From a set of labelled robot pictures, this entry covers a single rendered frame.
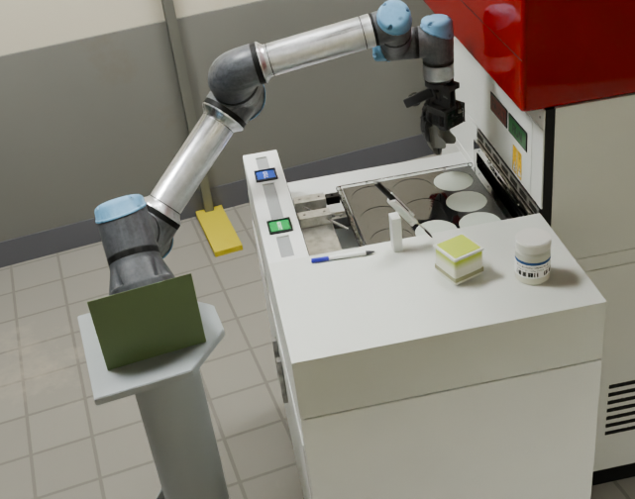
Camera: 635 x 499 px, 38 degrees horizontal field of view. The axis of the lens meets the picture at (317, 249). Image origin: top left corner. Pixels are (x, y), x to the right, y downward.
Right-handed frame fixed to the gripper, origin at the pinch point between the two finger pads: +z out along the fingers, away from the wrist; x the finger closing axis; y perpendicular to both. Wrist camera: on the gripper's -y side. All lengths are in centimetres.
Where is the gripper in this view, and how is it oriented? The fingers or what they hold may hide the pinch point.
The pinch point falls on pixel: (435, 149)
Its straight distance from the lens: 240.5
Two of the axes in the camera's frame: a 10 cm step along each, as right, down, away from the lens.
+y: 6.3, 3.7, -6.8
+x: 7.7, -4.2, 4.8
